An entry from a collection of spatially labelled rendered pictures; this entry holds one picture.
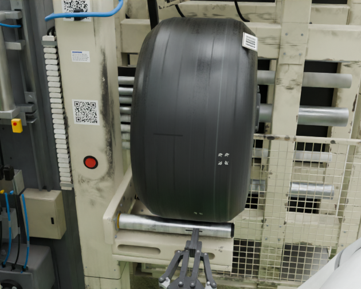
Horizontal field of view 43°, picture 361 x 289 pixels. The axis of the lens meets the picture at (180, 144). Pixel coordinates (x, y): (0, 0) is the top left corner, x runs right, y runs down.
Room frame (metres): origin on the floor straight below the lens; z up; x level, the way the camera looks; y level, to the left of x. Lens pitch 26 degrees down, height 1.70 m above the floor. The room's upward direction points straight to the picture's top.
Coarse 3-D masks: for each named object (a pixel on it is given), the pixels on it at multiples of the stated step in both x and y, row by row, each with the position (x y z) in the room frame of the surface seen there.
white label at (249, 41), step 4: (244, 32) 1.17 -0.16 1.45; (244, 36) 1.16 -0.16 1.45; (248, 36) 1.16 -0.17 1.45; (252, 36) 1.17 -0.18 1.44; (244, 40) 1.14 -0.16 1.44; (248, 40) 1.15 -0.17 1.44; (252, 40) 1.15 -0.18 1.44; (256, 40) 1.16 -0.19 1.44; (244, 44) 1.12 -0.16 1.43; (248, 44) 1.13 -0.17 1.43; (252, 44) 1.14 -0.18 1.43; (256, 44) 1.14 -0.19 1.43; (252, 48) 1.12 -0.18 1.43; (256, 48) 1.13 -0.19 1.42
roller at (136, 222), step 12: (120, 216) 1.14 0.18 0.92; (132, 216) 1.14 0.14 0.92; (144, 216) 1.14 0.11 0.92; (156, 216) 1.14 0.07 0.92; (120, 228) 1.13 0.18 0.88; (132, 228) 1.12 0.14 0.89; (144, 228) 1.12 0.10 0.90; (156, 228) 1.11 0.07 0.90; (168, 228) 1.11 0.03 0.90; (180, 228) 1.10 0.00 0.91; (192, 228) 1.10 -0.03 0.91; (204, 228) 1.09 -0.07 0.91; (216, 228) 1.09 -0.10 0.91; (228, 228) 1.09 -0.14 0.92
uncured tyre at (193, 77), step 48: (144, 48) 1.16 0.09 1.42; (192, 48) 1.11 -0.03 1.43; (240, 48) 1.11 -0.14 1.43; (144, 96) 1.04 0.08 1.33; (192, 96) 1.02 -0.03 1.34; (240, 96) 1.02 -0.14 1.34; (144, 144) 0.99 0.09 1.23; (192, 144) 0.97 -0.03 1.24; (240, 144) 0.98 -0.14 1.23; (144, 192) 1.01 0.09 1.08; (192, 192) 0.98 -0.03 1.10; (240, 192) 0.99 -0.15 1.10
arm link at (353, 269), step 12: (360, 252) 0.32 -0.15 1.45; (348, 264) 0.30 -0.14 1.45; (360, 264) 0.29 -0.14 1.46; (336, 276) 0.29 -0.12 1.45; (348, 276) 0.28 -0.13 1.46; (360, 276) 0.27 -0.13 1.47; (324, 288) 0.28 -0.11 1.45; (336, 288) 0.27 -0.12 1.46; (348, 288) 0.26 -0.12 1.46; (360, 288) 0.25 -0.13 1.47
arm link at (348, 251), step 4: (356, 240) 0.41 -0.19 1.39; (360, 240) 0.40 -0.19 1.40; (352, 244) 0.41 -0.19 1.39; (356, 244) 0.40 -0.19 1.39; (360, 244) 0.36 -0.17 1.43; (348, 248) 0.41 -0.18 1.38; (352, 248) 0.40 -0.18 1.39; (356, 248) 0.37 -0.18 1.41; (344, 252) 0.41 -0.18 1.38; (348, 252) 0.40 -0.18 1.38; (352, 252) 0.39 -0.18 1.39; (340, 256) 0.41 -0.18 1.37; (344, 256) 0.40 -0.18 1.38; (348, 256) 0.39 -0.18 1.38; (340, 260) 0.40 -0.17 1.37; (344, 260) 0.39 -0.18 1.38; (340, 264) 0.39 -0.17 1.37
